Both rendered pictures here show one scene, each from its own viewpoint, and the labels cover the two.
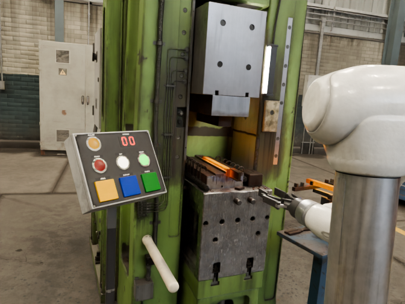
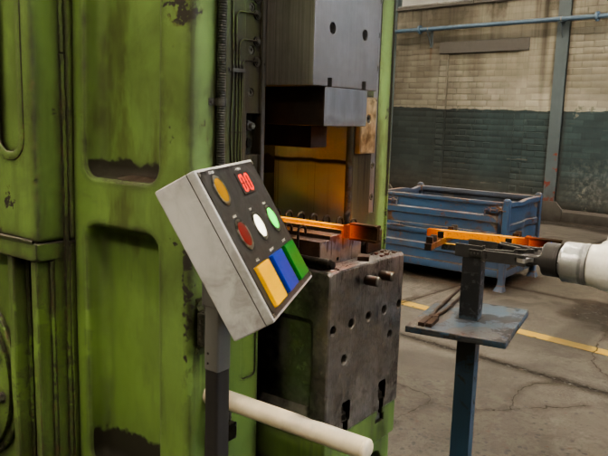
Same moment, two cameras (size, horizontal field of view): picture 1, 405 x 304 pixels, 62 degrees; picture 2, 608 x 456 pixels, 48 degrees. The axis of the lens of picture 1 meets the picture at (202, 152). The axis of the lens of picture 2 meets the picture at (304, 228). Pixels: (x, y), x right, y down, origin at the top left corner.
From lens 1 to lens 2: 0.89 m
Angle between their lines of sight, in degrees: 30
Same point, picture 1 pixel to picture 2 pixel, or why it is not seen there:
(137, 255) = (195, 431)
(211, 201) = (338, 288)
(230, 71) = (345, 42)
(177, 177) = not seen: hidden behind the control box
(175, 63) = (243, 23)
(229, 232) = (360, 340)
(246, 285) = (377, 431)
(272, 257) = not seen: hidden behind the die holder
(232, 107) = (348, 109)
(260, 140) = (354, 170)
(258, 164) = (352, 214)
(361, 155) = not seen: outside the picture
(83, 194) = (240, 297)
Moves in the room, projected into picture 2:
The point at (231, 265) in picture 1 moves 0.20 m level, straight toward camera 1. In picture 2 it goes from (362, 401) to (401, 432)
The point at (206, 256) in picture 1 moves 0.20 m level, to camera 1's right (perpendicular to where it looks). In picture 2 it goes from (334, 394) to (395, 380)
